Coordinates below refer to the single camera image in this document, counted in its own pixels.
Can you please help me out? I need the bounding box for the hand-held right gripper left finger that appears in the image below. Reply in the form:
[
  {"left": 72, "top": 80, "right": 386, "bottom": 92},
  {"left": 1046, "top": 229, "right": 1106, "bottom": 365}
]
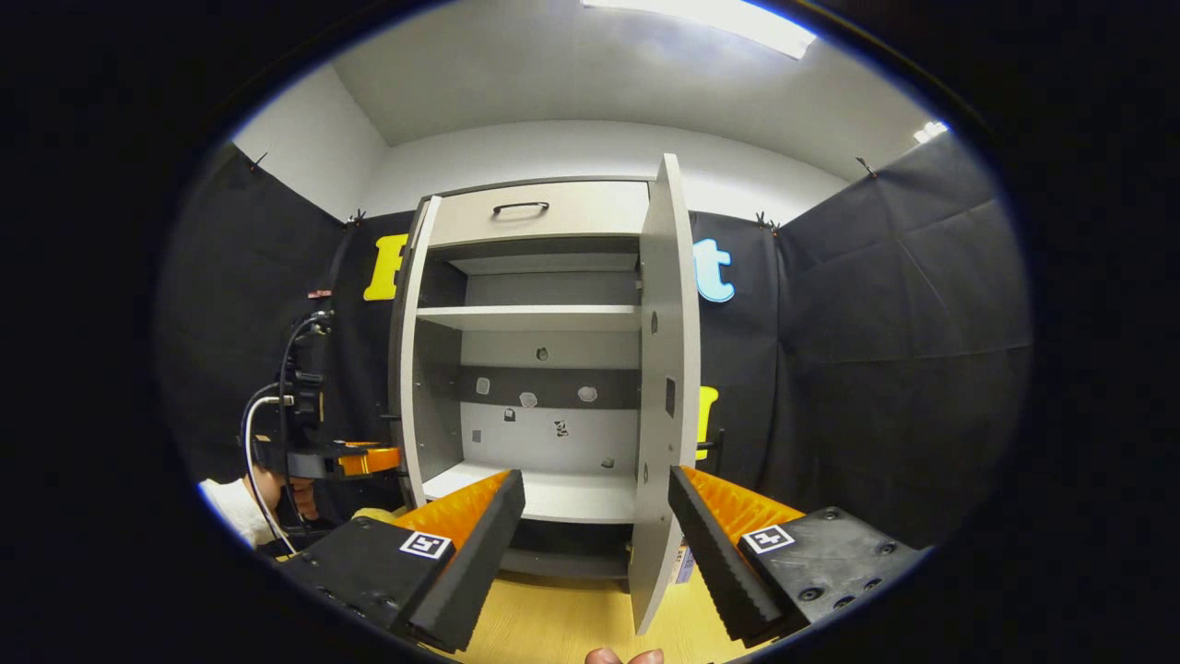
[{"left": 277, "top": 468, "right": 526, "bottom": 654}]

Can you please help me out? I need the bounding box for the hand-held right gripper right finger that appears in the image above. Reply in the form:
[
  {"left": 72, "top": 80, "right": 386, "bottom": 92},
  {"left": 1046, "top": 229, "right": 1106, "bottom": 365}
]
[{"left": 668, "top": 466, "right": 927, "bottom": 646}]

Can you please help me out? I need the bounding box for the camera sticker beige cabinet door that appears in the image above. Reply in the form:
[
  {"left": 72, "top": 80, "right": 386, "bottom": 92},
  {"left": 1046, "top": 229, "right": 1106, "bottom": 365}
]
[{"left": 387, "top": 194, "right": 443, "bottom": 508}]

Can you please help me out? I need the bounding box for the beige double-door shoe cabinet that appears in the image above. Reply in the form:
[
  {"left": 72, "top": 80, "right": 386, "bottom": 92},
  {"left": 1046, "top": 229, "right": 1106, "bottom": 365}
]
[{"left": 406, "top": 175, "right": 657, "bottom": 582}]

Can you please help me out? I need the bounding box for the headphone sticker beige cabinet door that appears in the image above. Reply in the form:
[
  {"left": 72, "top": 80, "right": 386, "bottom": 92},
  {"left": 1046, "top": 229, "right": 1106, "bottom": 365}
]
[{"left": 629, "top": 153, "right": 702, "bottom": 637}]

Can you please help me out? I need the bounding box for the white cabinet shelf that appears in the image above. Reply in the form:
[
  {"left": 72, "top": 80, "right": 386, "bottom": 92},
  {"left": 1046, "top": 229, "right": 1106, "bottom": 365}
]
[
  {"left": 447, "top": 254, "right": 640, "bottom": 276},
  {"left": 417, "top": 304, "right": 643, "bottom": 333},
  {"left": 422, "top": 461, "right": 639, "bottom": 525}
]

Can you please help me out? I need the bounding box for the beige cabinet drawer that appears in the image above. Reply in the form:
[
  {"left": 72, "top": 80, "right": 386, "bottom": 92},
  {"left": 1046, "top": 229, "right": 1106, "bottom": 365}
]
[{"left": 429, "top": 180, "right": 651, "bottom": 248}]

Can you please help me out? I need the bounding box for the black backdrop cloth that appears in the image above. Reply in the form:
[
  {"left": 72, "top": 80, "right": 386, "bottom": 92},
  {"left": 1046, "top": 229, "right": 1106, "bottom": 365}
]
[{"left": 157, "top": 134, "right": 1033, "bottom": 554}]

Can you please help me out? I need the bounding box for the long ceiling light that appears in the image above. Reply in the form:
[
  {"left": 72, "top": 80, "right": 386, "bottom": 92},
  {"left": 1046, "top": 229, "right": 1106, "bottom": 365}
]
[{"left": 581, "top": 0, "right": 817, "bottom": 58}]

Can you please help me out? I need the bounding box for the white cable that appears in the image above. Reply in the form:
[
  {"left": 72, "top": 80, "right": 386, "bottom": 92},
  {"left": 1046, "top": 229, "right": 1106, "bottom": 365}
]
[{"left": 241, "top": 395, "right": 301, "bottom": 556}]

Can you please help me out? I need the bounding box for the black cable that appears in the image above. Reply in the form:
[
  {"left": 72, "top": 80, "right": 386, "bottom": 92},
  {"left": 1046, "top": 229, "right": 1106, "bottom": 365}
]
[{"left": 276, "top": 311, "right": 334, "bottom": 532}]

